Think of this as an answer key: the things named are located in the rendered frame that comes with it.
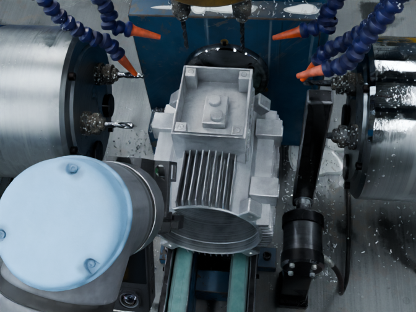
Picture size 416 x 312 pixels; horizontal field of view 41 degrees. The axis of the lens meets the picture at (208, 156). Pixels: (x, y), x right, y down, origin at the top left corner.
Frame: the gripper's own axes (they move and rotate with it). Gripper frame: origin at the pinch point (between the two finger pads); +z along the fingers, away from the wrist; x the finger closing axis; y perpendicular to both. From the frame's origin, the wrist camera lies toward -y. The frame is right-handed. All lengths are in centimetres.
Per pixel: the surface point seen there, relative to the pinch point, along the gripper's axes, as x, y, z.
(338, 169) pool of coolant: -27.8, 8.5, 37.7
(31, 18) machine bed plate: 46, 42, 57
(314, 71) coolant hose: -19.2, 19.6, -3.2
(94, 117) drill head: 12.6, 13.6, 9.0
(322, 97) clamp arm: -19.8, 15.3, -10.0
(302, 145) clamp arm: -18.2, 10.3, -2.8
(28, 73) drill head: 20.6, 18.9, 2.5
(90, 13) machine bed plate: 31, 44, 58
